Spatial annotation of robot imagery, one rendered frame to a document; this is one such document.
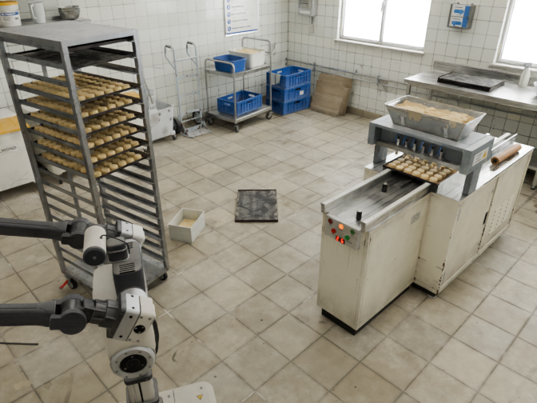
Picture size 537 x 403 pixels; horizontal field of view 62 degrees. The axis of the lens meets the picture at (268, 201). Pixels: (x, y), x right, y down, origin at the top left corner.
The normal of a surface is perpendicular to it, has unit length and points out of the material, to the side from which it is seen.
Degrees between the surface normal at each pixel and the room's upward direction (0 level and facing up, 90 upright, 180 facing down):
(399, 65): 90
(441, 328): 0
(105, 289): 0
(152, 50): 90
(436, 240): 90
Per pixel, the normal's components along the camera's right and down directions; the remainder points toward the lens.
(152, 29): 0.70, 0.35
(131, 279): 0.26, -0.07
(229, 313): 0.00, -0.87
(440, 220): -0.72, 0.34
